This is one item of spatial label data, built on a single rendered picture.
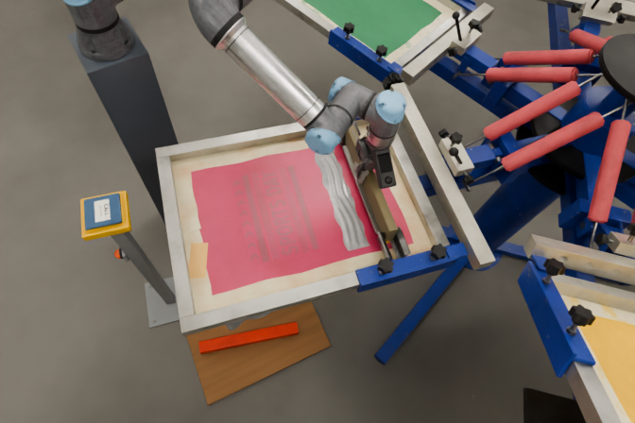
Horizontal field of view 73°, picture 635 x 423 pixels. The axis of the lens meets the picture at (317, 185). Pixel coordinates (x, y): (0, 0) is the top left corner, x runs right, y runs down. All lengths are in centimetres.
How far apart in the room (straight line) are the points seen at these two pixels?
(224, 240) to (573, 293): 93
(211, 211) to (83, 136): 164
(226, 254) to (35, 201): 162
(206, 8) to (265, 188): 60
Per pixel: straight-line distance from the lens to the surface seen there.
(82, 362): 233
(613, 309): 133
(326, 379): 217
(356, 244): 130
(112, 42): 140
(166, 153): 143
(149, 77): 149
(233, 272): 126
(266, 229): 131
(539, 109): 154
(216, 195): 137
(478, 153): 149
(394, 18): 198
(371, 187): 128
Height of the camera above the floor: 215
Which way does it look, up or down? 60 degrees down
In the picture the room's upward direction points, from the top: 10 degrees clockwise
